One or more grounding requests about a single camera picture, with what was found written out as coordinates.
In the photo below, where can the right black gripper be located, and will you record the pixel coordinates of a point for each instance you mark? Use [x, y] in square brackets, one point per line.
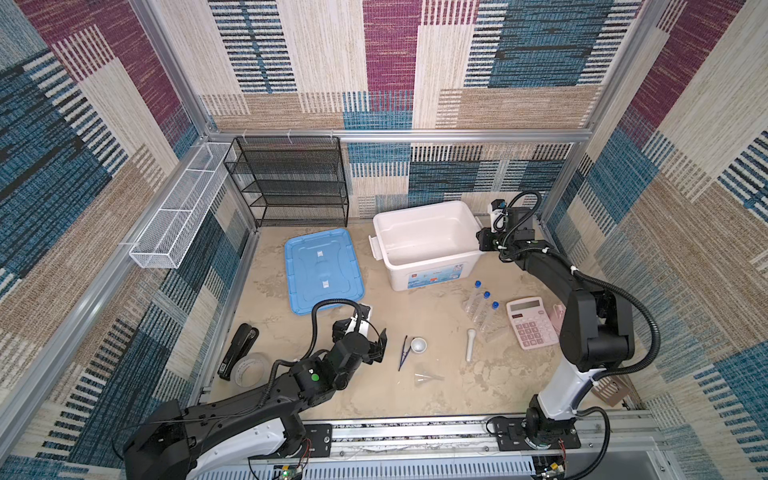
[484, 239]

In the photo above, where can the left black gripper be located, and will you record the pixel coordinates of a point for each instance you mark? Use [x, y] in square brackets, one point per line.
[370, 354]

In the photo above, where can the white plastic storage bin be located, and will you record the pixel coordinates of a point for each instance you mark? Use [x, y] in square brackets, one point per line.
[426, 245]

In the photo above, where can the clear test tube rack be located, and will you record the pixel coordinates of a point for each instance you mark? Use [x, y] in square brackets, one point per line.
[502, 324]

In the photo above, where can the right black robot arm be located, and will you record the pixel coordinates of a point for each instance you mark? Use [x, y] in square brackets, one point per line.
[606, 331]

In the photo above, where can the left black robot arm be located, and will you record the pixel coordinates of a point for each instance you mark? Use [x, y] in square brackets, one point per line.
[183, 443]

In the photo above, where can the blue plastic tweezers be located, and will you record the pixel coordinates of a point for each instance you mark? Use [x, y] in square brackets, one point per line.
[405, 350]

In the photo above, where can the small white mortar bowl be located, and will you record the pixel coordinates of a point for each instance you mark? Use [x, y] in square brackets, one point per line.
[418, 345]

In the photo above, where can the blue plastic bin lid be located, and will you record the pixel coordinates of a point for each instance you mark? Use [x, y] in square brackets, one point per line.
[322, 266]

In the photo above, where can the pink pen cup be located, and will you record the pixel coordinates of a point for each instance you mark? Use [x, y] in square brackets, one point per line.
[557, 316]

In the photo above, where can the pink calculator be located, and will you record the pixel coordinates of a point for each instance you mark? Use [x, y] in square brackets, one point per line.
[531, 324]

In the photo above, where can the clear tape roll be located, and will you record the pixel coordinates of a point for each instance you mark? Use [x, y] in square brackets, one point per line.
[250, 371]

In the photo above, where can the black stapler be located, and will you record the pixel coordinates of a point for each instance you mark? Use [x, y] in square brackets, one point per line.
[244, 338]

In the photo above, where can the white ceramic pestle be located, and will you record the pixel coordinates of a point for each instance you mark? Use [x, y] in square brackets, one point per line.
[471, 336]

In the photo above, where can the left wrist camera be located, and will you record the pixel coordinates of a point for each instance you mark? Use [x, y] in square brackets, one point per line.
[361, 323]

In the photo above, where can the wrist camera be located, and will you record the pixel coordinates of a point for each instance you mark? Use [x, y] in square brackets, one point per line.
[361, 323]
[497, 213]

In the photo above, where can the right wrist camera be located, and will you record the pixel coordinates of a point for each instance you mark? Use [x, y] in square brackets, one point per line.
[497, 213]

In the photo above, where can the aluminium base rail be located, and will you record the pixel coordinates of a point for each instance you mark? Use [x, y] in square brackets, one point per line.
[629, 446]

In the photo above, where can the black wire shelf rack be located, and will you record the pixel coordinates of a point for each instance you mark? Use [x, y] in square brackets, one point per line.
[291, 181]

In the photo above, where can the white wire mesh basket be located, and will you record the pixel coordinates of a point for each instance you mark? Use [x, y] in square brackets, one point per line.
[165, 241]

